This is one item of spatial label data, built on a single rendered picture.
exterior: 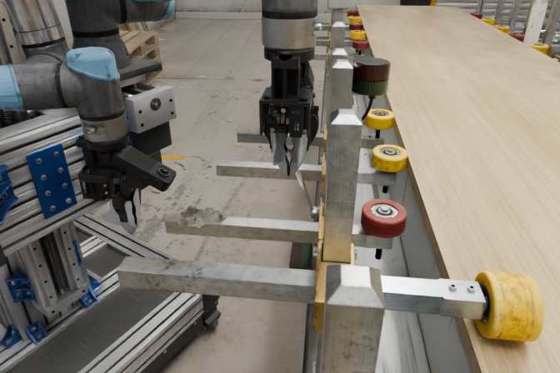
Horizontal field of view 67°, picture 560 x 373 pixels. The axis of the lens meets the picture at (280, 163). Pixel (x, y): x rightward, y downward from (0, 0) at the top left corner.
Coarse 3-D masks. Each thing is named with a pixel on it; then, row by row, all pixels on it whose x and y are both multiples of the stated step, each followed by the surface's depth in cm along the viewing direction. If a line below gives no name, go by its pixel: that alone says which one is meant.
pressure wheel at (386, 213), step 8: (376, 200) 81; (384, 200) 81; (368, 208) 78; (376, 208) 79; (384, 208) 77; (392, 208) 79; (400, 208) 78; (368, 216) 76; (376, 216) 76; (384, 216) 76; (392, 216) 76; (400, 216) 76; (368, 224) 76; (376, 224) 75; (384, 224) 74; (392, 224) 74; (400, 224) 75; (368, 232) 77; (376, 232) 76; (384, 232) 75; (392, 232) 75; (400, 232) 76; (376, 256) 82
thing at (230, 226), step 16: (176, 224) 83; (224, 224) 82; (240, 224) 82; (256, 224) 82; (272, 224) 82; (288, 224) 82; (304, 224) 82; (272, 240) 82; (288, 240) 81; (304, 240) 81; (352, 240) 80; (368, 240) 79; (384, 240) 79
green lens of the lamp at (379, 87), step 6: (354, 78) 70; (354, 84) 70; (360, 84) 69; (366, 84) 69; (372, 84) 68; (378, 84) 68; (384, 84) 69; (354, 90) 71; (360, 90) 70; (366, 90) 69; (372, 90) 69; (378, 90) 69; (384, 90) 70
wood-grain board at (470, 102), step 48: (384, 48) 197; (432, 48) 197; (480, 48) 197; (528, 48) 197; (384, 96) 143; (432, 96) 137; (480, 96) 137; (528, 96) 137; (432, 144) 104; (480, 144) 104; (528, 144) 104; (432, 192) 84; (480, 192) 84; (528, 192) 84; (432, 240) 73; (480, 240) 71; (528, 240) 71; (480, 336) 54
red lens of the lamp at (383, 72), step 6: (354, 60) 71; (354, 66) 69; (360, 66) 68; (366, 66) 67; (384, 66) 67; (390, 66) 69; (354, 72) 70; (360, 72) 68; (366, 72) 68; (372, 72) 67; (378, 72) 68; (384, 72) 68; (360, 78) 69; (366, 78) 68; (372, 78) 68; (378, 78) 68; (384, 78) 68
